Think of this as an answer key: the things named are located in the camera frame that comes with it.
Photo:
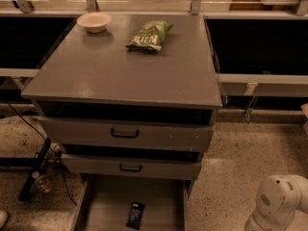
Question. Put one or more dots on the dark blue rxbar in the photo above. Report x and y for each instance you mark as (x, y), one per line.
(135, 214)

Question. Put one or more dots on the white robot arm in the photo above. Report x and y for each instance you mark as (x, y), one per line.
(277, 200)

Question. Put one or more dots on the open bottom grey drawer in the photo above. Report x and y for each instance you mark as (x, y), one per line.
(106, 203)

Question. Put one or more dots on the grey drawer cabinet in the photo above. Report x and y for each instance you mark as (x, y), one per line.
(94, 76)

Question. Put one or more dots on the middle grey drawer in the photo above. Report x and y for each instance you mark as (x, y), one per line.
(131, 167)

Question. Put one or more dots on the top grey drawer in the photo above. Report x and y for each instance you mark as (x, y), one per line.
(127, 134)

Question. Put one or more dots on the green kettle chips bag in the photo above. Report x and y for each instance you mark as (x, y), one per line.
(150, 36)

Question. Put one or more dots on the small clear bottle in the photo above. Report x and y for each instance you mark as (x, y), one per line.
(41, 181)

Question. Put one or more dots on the black metal leg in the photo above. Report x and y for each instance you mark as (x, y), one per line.
(25, 193)

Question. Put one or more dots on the white shoe tip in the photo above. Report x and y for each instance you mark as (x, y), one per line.
(3, 218)

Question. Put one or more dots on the white paper bowl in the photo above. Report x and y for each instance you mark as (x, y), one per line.
(94, 22)

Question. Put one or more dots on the metal bracket under shelf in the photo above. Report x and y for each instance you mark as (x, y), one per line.
(249, 109)

